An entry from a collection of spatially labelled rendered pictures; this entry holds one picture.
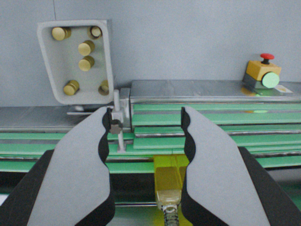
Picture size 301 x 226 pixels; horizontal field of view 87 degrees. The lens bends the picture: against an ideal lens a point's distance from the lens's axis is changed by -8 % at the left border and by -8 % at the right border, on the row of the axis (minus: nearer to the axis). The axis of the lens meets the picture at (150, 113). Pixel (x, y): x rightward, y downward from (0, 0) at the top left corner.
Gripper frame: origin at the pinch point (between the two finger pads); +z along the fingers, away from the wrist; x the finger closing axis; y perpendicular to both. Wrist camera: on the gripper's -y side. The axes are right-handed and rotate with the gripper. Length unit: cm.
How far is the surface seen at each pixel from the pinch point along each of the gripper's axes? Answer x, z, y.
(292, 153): 50, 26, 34
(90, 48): -14.2, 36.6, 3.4
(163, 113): 4.6, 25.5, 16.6
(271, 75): 36, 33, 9
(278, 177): 50, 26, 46
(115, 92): -5.9, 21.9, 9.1
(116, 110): -6.1, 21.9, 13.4
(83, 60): -16.4, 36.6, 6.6
